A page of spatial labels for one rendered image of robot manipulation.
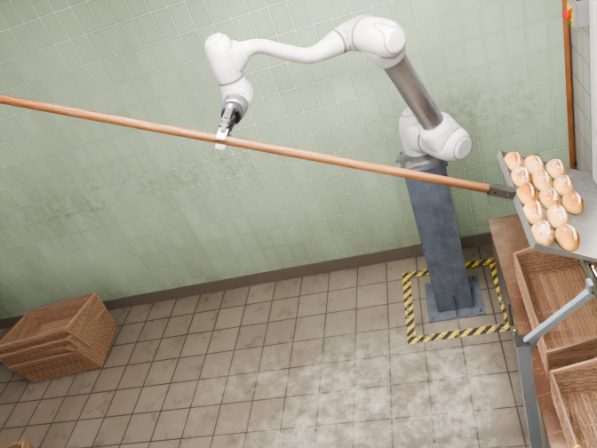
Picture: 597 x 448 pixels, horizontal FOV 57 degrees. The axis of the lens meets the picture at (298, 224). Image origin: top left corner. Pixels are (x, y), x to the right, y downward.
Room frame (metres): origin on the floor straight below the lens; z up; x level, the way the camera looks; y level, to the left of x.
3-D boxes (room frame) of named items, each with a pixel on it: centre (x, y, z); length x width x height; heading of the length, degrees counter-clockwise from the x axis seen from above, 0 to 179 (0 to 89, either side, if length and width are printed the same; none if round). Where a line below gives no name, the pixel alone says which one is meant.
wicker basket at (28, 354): (3.14, 1.86, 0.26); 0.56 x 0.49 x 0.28; 78
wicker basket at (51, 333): (3.16, 1.85, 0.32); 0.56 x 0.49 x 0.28; 79
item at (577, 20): (2.18, -1.46, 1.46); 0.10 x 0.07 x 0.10; 161
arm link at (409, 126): (2.29, -0.69, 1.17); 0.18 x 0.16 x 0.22; 18
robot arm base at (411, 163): (2.30, -0.67, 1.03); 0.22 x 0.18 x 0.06; 72
